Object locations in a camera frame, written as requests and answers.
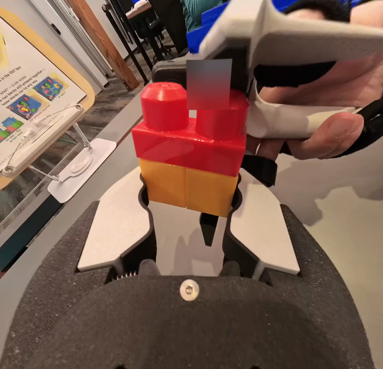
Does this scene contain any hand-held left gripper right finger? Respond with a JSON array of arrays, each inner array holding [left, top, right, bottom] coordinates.
[[225, 176, 300, 276]]

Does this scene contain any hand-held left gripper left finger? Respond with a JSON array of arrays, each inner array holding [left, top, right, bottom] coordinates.
[[77, 169, 158, 273]]

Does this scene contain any yellow mega block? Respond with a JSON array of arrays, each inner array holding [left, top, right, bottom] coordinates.
[[138, 158, 241, 219]]

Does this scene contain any red mega block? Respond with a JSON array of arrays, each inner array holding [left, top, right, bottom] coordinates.
[[131, 82, 251, 178]]

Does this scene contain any person's right hand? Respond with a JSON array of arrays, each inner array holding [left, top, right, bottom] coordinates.
[[247, 0, 383, 161]]

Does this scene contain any black office chair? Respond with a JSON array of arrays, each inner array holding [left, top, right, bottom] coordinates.
[[101, 0, 189, 65]]

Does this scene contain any instruction sheet board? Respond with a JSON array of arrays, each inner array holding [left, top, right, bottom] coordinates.
[[0, 7, 96, 190]]

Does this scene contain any wooden post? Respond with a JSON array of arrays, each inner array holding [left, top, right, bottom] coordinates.
[[57, 0, 140, 92]]

